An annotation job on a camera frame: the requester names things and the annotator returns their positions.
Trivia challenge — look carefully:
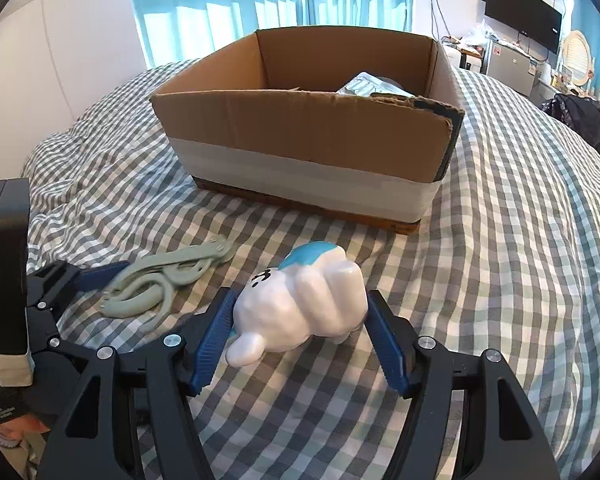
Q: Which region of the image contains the grey-green plastic hanger clip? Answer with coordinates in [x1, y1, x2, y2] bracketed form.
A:
[99, 236, 235, 334]

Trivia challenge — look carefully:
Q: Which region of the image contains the white squishy toy figure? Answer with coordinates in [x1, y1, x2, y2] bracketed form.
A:
[225, 242, 368, 367]

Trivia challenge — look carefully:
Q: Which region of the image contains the silver blister pill pack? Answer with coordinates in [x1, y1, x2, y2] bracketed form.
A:
[337, 72, 413, 98]

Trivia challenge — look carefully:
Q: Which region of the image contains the person's hand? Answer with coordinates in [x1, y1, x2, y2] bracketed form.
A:
[0, 414, 50, 448]

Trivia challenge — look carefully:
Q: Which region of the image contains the checkered bed blanket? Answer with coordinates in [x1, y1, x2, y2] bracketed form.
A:
[22, 64, 600, 479]

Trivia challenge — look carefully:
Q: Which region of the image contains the teal window curtain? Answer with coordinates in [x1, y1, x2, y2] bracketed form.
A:
[130, 0, 414, 68]

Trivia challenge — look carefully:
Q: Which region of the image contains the brown cardboard box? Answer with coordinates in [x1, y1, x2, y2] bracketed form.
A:
[150, 26, 464, 233]

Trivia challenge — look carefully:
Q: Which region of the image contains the black bag on chair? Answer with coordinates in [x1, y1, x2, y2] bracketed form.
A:
[540, 93, 600, 154]

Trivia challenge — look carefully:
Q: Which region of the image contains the silver mini fridge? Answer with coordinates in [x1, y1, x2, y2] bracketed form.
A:
[486, 41, 538, 96]

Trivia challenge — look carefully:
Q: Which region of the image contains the oval white vanity mirror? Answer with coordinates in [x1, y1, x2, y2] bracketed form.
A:
[560, 30, 593, 87]

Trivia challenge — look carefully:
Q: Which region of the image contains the black wall television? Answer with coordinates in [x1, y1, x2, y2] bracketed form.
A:
[484, 0, 562, 54]

